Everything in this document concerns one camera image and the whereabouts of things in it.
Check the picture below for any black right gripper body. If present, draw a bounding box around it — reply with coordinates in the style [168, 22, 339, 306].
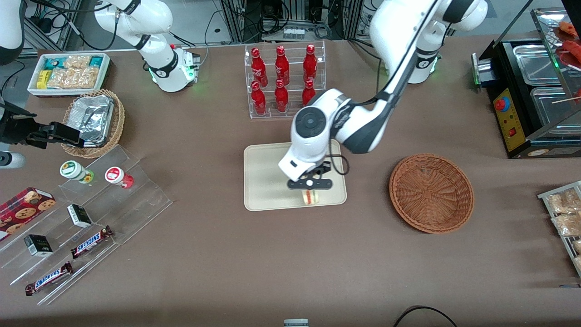
[0, 102, 39, 149]

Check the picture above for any beige plastic tray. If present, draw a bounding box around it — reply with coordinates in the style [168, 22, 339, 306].
[243, 139, 348, 212]

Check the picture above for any light wicker basket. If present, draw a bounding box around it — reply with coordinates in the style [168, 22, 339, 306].
[60, 89, 126, 159]

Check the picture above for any brown wicker basket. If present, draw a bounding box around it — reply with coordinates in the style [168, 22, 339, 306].
[389, 153, 475, 235]

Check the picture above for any aluminium foil container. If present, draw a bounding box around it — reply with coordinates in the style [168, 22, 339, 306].
[68, 95, 115, 147]

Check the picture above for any green label yoghurt cup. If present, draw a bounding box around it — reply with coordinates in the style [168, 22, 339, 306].
[59, 160, 95, 184]

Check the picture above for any white plastic snack bin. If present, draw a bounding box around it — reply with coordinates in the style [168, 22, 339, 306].
[27, 52, 111, 98]

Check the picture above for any large clear cracker bag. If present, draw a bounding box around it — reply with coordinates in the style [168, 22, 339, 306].
[46, 66, 100, 89]

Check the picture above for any red label yoghurt cup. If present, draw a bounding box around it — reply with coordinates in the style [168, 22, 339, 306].
[104, 166, 135, 189]

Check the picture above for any small clear cracker bag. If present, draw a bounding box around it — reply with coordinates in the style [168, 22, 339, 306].
[62, 54, 92, 70]

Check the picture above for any red cookie box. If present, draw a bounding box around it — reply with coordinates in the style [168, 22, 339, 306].
[0, 187, 57, 238]

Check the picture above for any small black box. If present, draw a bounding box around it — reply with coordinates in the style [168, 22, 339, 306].
[23, 234, 54, 258]
[67, 203, 94, 228]

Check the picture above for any clear acrylic bottle rack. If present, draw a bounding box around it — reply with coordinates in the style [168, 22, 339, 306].
[244, 40, 327, 120]

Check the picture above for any red cola bottle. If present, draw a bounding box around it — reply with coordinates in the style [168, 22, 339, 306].
[274, 79, 289, 114]
[301, 80, 316, 107]
[251, 81, 267, 116]
[274, 45, 290, 86]
[251, 47, 269, 88]
[303, 44, 318, 84]

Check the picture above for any clear acrylic stepped shelf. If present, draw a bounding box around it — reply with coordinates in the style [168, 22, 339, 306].
[0, 144, 173, 306]

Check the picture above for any snickers chocolate bar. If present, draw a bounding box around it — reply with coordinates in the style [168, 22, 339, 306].
[25, 261, 74, 297]
[70, 225, 114, 259]

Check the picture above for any black hot food display case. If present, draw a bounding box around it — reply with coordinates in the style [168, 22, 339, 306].
[471, 6, 581, 159]

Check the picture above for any steel food pan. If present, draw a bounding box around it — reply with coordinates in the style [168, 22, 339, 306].
[530, 86, 581, 129]
[512, 44, 564, 86]

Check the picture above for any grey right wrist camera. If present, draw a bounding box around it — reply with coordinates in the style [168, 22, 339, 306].
[0, 152, 26, 169]

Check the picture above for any black cable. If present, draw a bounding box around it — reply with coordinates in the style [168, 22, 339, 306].
[393, 306, 459, 327]

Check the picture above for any metal wire rack tray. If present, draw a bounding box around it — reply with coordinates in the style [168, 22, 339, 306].
[537, 180, 581, 278]

